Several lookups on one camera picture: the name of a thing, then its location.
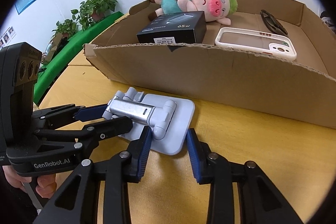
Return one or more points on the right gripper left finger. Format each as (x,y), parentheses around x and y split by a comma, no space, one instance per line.
(76,201)

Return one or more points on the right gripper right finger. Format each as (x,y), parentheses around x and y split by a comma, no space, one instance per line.
(260,201)

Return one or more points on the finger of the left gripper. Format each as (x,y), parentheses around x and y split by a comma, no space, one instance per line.
(71,112)
(53,137)

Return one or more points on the grey phone stand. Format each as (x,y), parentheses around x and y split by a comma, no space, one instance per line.
(168,117)

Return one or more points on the cardboard tray box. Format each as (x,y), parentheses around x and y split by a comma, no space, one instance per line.
(303,89)

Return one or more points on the black charger box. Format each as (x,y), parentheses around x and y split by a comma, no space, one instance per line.
(181,27)

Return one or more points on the clear phone case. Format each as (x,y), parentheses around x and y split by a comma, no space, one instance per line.
(257,42)

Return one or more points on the black sunglasses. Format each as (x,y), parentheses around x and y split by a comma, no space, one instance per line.
(272,23)

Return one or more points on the pig plush toy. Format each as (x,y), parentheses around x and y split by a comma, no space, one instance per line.
(214,10)

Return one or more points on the small cardboard box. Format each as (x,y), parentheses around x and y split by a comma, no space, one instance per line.
(56,44)

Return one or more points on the green covered side table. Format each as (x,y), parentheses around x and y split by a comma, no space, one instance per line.
(71,49)

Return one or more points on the potted green plant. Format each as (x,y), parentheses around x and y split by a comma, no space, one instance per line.
(92,11)

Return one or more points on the grey beige cloth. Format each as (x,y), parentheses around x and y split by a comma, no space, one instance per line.
(326,18)

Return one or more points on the blue wall poster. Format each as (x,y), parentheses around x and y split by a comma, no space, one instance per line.
(21,5)

